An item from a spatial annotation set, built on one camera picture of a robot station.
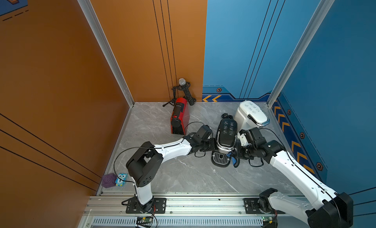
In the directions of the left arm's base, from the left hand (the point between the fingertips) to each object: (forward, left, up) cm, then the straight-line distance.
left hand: (218, 143), depth 86 cm
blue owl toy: (-20, +55, -7) cm, 59 cm away
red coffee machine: (+12, +23, +8) cm, 27 cm away
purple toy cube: (-20, +60, -5) cm, 63 cm away
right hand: (-7, -6, +3) cm, 10 cm away
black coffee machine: (-5, -2, +13) cm, 14 cm away
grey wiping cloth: (-12, -6, +5) cm, 14 cm away
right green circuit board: (-35, -22, -12) cm, 43 cm away
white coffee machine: (+11, -18, +12) cm, 24 cm away
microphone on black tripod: (+38, +24, +8) cm, 45 cm away
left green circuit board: (-36, +38, -11) cm, 54 cm away
